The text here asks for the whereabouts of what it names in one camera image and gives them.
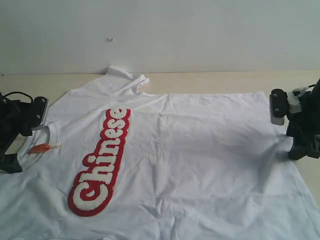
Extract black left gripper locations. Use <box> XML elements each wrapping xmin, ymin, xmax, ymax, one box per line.
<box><xmin>0</xmin><ymin>93</ymin><xmax>34</xmax><ymax>173</ymax></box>

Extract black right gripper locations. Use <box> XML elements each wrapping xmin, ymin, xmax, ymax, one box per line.
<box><xmin>286</xmin><ymin>81</ymin><xmax>320</xmax><ymax>160</ymax></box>

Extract white t-shirt red lettering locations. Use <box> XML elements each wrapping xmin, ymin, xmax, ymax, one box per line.
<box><xmin>0</xmin><ymin>66</ymin><xmax>320</xmax><ymax>240</ymax></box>

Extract orange size tag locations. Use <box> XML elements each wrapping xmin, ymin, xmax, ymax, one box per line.
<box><xmin>28</xmin><ymin>143</ymin><xmax>51</xmax><ymax>154</ymax></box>

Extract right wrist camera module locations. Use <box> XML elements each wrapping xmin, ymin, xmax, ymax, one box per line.
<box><xmin>269</xmin><ymin>88</ymin><xmax>289</xmax><ymax>126</ymax></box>

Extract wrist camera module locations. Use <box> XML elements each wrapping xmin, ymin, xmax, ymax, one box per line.
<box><xmin>269</xmin><ymin>88</ymin><xmax>289</xmax><ymax>126</ymax></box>
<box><xmin>27</xmin><ymin>96</ymin><xmax>49</xmax><ymax>131</ymax></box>

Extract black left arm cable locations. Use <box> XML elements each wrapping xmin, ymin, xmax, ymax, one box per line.
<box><xmin>1</xmin><ymin>91</ymin><xmax>35</xmax><ymax>106</ymax></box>

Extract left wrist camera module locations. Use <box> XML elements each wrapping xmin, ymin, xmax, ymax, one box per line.
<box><xmin>27</xmin><ymin>96</ymin><xmax>49</xmax><ymax>131</ymax></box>

